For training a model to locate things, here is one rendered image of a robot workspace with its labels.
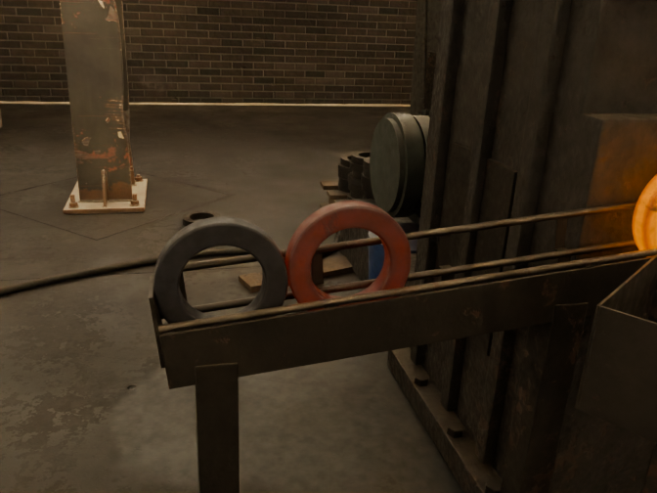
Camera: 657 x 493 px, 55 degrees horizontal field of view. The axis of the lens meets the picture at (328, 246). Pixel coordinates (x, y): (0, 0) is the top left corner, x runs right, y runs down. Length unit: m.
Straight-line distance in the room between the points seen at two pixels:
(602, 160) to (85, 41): 2.66
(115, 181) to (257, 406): 1.95
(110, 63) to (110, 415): 1.99
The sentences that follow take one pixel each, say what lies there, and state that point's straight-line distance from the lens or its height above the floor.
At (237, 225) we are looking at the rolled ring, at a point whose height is 0.74.
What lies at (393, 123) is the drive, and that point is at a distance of 2.23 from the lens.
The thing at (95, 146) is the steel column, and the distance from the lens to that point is 3.41.
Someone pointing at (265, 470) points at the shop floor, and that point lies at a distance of 1.57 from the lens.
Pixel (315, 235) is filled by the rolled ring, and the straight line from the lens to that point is 0.87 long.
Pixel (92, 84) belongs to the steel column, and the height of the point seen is 0.62.
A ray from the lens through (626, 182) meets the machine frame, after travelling 1.16.
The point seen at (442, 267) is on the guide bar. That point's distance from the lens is 1.02.
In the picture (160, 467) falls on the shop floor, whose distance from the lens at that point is 1.60.
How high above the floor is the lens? 1.02
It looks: 21 degrees down
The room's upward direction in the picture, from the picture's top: 3 degrees clockwise
